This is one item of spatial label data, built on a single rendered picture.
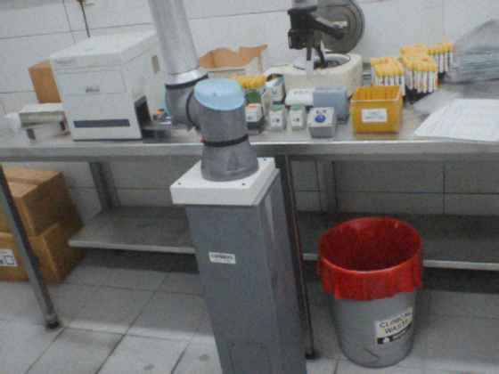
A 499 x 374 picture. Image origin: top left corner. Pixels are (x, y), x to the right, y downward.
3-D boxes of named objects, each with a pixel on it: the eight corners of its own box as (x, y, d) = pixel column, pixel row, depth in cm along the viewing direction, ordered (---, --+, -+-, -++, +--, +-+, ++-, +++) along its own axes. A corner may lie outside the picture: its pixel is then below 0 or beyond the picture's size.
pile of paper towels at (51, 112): (12, 124, 232) (9, 112, 230) (28, 114, 241) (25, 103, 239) (64, 122, 223) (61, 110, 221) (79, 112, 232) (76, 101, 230)
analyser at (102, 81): (71, 141, 202) (45, 56, 189) (111, 113, 225) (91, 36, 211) (149, 140, 191) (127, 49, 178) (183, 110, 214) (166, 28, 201)
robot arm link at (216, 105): (218, 145, 138) (209, 89, 133) (189, 136, 149) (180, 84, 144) (257, 132, 145) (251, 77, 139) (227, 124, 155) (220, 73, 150)
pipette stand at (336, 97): (313, 124, 182) (310, 93, 178) (320, 116, 187) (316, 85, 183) (344, 124, 178) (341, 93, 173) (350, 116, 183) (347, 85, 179)
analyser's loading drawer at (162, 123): (133, 133, 193) (129, 118, 191) (142, 126, 199) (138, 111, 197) (188, 132, 186) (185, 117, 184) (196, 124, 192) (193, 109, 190)
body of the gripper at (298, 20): (297, 44, 180) (292, 5, 174) (323, 44, 176) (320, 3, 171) (289, 52, 174) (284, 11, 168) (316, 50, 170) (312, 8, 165)
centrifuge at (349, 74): (274, 109, 199) (270, 75, 194) (307, 83, 222) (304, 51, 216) (341, 111, 188) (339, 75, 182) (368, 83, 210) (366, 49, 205)
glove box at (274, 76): (253, 106, 206) (249, 80, 202) (272, 85, 226) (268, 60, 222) (286, 104, 202) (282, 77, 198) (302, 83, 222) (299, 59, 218)
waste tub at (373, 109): (352, 134, 170) (349, 101, 165) (359, 117, 181) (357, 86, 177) (398, 133, 165) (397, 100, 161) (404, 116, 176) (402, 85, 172)
